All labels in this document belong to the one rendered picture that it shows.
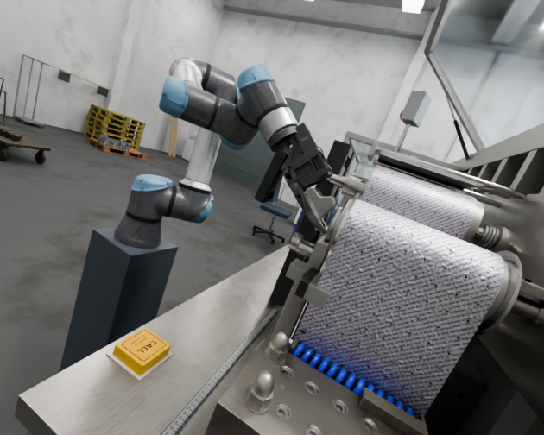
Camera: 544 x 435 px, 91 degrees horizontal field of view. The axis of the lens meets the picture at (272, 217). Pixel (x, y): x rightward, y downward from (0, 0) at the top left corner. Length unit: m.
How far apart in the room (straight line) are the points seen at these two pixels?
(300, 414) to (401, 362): 0.19
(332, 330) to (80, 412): 0.40
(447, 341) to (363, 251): 0.18
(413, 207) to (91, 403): 0.71
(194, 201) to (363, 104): 9.32
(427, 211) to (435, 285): 0.26
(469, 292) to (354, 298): 0.16
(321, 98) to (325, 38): 2.04
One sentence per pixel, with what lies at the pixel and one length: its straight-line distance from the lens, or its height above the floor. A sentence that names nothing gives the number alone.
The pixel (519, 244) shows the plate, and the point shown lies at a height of 1.34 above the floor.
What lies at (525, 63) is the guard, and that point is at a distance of 1.04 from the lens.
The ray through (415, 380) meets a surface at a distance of 0.55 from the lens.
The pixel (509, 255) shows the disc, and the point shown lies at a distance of 0.57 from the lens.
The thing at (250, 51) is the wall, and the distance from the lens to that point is 12.35.
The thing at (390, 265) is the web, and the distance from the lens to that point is 0.48.
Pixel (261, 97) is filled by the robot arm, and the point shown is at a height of 1.43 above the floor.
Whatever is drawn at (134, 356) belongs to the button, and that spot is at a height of 0.92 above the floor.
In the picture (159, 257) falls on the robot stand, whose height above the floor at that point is 0.87.
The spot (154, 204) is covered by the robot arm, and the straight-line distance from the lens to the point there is 0.96.
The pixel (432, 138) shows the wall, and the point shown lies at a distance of 9.70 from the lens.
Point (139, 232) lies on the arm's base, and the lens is 0.99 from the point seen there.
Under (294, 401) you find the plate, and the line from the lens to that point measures 0.45.
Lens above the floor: 1.33
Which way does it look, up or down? 12 degrees down
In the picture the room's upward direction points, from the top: 21 degrees clockwise
